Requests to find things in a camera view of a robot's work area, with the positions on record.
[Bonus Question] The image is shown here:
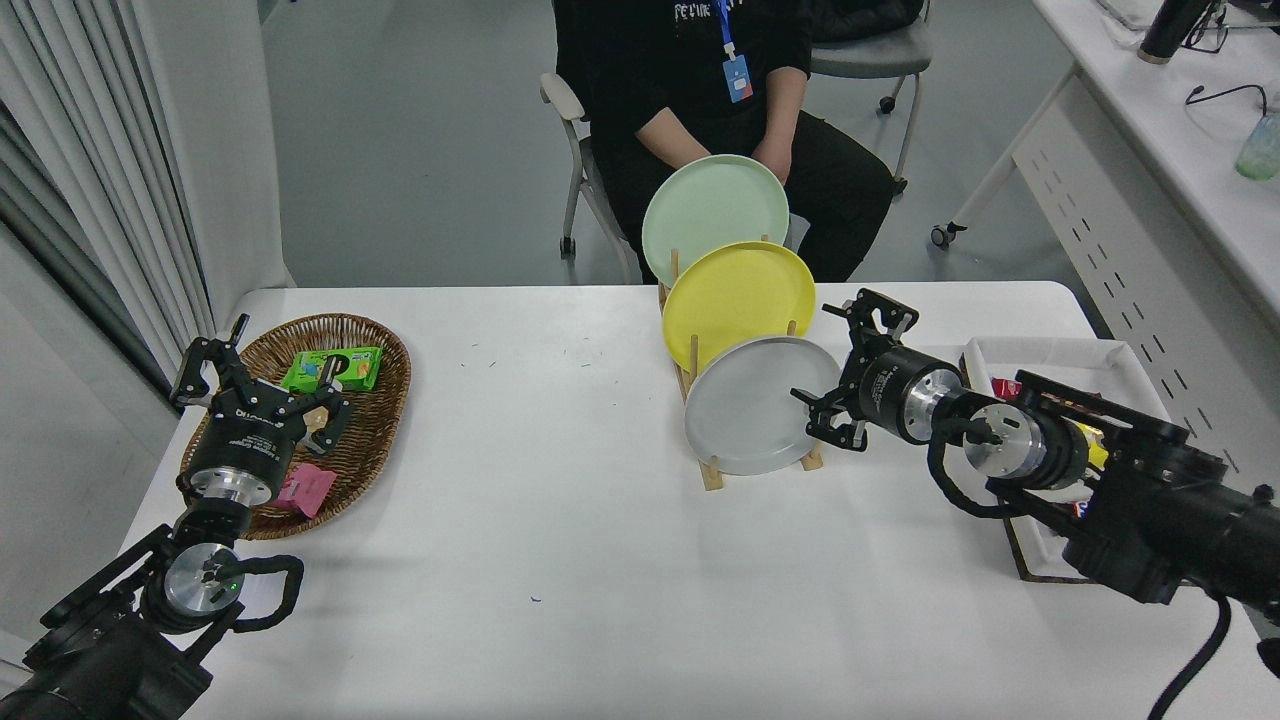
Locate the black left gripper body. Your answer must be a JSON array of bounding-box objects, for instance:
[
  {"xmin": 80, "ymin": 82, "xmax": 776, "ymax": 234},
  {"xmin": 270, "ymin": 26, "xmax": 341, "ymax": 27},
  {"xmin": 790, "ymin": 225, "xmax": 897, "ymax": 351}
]
[{"xmin": 185, "ymin": 380, "xmax": 307, "ymax": 485}]

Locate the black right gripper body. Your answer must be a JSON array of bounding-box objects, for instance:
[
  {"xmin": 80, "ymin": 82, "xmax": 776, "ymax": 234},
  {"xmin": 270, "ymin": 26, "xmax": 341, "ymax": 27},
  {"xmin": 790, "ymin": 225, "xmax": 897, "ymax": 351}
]
[{"xmin": 840, "ymin": 345, "xmax": 926, "ymax": 441}]

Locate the grey plate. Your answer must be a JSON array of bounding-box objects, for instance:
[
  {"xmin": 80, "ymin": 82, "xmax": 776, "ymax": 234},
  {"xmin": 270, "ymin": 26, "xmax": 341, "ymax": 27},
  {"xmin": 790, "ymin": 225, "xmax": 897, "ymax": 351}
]
[{"xmin": 684, "ymin": 336, "xmax": 843, "ymax": 477}]

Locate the wooden plate rack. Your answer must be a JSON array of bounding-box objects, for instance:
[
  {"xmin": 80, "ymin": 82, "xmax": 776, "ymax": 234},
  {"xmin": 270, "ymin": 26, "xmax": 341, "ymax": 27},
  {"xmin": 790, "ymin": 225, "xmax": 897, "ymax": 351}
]
[{"xmin": 657, "ymin": 235, "xmax": 826, "ymax": 492}]

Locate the yellow plate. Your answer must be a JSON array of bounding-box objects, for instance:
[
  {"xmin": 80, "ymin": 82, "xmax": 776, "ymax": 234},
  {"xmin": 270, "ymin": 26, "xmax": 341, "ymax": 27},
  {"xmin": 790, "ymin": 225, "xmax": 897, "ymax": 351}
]
[{"xmin": 662, "ymin": 241, "xmax": 817, "ymax": 376}]

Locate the pale green plate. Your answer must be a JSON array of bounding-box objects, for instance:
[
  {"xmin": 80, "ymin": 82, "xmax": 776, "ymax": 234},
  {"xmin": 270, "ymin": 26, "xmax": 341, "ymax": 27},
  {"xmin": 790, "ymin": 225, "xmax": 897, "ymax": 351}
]
[{"xmin": 641, "ymin": 154, "xmax": 790, "ymax": 289}]

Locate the person's left hand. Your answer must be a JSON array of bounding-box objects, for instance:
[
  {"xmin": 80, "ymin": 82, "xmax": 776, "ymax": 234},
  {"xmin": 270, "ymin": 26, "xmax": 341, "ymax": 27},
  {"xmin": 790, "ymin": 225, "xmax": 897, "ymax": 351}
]
[{"xmin": 752, "ymin": 140, "xmax": 796, "ymax": 188}]

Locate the brown wicker basket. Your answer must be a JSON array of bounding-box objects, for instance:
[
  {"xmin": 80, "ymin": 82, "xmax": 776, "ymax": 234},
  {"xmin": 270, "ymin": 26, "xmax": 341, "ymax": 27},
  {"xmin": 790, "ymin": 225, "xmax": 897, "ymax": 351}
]
[{"xmin": 177, "ymin": 313, "xmax": 412, "ymax": 542}]

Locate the green snack packet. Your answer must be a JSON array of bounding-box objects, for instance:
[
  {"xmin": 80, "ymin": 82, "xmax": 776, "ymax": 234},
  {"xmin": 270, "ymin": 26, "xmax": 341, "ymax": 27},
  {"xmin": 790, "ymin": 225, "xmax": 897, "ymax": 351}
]
[{"xmin": 279, "ymin": 346, "xmax": 383, "ymax": 394}]

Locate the pink snack packet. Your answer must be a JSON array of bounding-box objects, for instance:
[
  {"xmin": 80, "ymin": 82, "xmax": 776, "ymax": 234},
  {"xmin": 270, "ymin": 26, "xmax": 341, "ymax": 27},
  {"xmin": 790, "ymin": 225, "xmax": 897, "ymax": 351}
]
[{"xmin": 272, "ymin": 462, "xmax": 338, "ymax": 520}]

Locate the white rectangular tray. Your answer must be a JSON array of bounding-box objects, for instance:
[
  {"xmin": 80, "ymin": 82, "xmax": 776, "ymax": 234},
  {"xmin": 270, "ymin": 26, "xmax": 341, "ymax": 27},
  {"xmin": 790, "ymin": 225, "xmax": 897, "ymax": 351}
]
[{"xmin": 958, "ymin": 336, "xmax": 1176, "ymax": 584}]

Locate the yellow snack packet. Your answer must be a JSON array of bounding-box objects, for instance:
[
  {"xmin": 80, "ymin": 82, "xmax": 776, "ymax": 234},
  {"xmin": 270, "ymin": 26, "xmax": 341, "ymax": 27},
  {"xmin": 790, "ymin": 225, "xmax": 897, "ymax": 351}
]
[{"xmin": 1070, "ymin": 420, "xmax": 1111, "ymax": 471}]

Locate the grey white curtain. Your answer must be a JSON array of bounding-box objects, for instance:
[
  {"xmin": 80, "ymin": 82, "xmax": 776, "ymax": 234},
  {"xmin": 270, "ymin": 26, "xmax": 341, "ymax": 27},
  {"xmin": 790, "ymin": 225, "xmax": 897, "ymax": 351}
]
[{"xmin": 0, "ymin": 0, "xmax": 216, "ymax": 401}]

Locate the grey wheeled office chair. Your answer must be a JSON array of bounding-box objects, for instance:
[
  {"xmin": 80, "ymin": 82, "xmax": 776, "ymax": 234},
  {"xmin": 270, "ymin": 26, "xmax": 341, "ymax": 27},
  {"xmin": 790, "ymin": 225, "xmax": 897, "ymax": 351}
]
[{"xmin": 808, "ymin": 0, "xmax": 933, "ymax": 196}]

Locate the black garment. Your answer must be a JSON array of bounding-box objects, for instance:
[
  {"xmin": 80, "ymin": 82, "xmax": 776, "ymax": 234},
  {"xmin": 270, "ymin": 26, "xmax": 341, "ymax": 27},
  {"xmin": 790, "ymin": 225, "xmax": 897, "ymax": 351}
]
[{"xmin": 806, "ymin": 0, "xmax": 926, "ymax": 46}]

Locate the person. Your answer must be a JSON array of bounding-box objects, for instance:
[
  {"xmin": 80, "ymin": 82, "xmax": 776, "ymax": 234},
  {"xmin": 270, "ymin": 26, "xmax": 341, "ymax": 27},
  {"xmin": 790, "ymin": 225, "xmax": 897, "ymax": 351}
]
[{"xmin": 551, "ymin": 0, "xmax": 897, "ymax": 284}]

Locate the white side desk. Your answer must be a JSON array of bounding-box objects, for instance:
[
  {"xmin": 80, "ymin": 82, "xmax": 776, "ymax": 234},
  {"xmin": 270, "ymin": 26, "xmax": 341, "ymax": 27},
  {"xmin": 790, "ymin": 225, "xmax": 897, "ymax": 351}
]
[{"xmin": 930, "ymin": 0, "xmax": 1280, "ymax": 481}]

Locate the grey chair with beige armrest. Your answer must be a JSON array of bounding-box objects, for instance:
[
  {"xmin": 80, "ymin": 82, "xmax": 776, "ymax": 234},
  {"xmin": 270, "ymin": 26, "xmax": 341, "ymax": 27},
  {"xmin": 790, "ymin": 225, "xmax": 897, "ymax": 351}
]
[{"xmin": 538, "ymin": 72, "xmax": 641, "ymax": 284}]

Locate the black flask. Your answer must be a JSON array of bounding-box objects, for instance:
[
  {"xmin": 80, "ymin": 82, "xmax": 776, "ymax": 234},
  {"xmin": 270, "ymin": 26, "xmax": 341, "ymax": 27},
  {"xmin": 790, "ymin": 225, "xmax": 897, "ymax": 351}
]
[{"xmin": 1137, "ymin": 0, "xmax": 1229, "ymax": 65}]

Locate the translucent green bottle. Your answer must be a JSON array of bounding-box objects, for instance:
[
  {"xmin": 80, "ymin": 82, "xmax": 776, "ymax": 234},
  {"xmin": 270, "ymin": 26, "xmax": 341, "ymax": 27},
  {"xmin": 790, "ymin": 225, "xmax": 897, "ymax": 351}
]
[{"xmin": 1232, "ymin": 108, "xmax": 1280, "ymax": 182}]

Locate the blue lanyard badge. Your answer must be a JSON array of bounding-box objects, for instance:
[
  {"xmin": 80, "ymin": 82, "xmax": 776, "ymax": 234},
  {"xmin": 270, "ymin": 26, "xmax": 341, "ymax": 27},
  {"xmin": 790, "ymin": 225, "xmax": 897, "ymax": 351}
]
[{"xmin": 716, "ymin": 0, "xmax": 755, "ymax": 105}]

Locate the black cable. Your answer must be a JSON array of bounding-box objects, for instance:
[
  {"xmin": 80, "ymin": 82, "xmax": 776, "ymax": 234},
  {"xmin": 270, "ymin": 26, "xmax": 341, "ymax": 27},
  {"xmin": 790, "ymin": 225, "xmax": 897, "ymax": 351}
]
[{"xmin": 1184, "ymin": 83, "xmax": 1269, "ymax": 113}]

